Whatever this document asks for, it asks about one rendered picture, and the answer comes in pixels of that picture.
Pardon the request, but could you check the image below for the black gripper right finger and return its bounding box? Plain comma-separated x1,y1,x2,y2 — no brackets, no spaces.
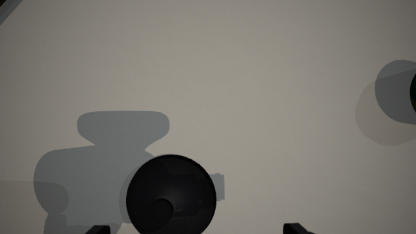
283,223,315,234

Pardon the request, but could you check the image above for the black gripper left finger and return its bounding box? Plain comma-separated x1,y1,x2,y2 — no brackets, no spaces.
85,225,111,234

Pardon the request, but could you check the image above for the green drink can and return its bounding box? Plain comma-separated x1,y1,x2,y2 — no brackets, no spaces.
410,74,416,112

